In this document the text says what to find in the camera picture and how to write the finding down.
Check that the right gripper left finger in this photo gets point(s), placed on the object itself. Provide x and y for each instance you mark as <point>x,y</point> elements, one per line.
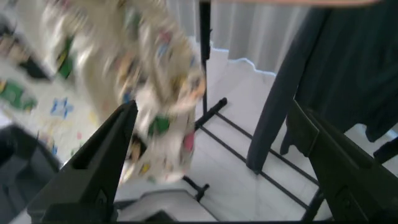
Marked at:
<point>90,174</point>

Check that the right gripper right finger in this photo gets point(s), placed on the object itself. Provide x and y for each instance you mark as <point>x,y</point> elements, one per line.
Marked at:
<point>351,177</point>

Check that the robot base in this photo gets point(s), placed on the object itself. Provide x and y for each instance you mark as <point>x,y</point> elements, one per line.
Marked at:
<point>174,205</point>

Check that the black clothes rack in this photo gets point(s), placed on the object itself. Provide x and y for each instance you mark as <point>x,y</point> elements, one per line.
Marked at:
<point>204,46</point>

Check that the dark blue long-sleeved shirt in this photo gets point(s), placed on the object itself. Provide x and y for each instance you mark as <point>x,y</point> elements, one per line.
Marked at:
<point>351,62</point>

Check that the cream printed garment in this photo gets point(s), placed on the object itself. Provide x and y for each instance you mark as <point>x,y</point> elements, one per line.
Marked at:
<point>155,62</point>

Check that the white curtain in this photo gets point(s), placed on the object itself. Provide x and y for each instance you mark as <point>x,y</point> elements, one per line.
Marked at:
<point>248,31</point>

